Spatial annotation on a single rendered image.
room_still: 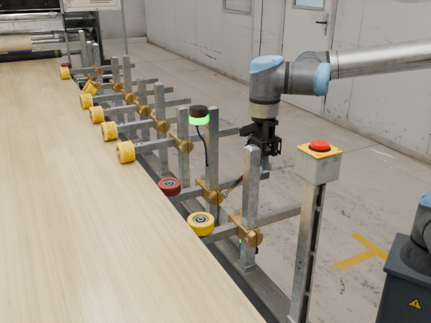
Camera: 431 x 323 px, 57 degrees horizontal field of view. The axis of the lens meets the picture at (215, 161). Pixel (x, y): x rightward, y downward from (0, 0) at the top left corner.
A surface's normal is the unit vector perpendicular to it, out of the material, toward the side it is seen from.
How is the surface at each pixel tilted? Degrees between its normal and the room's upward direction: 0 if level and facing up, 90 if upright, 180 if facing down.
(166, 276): 0
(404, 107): 90
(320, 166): 90
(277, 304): 0
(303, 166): 90
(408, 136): 90
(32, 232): 0
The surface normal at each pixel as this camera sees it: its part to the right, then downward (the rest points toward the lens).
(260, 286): 0.00, -0.90
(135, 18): 0.46, 0.38
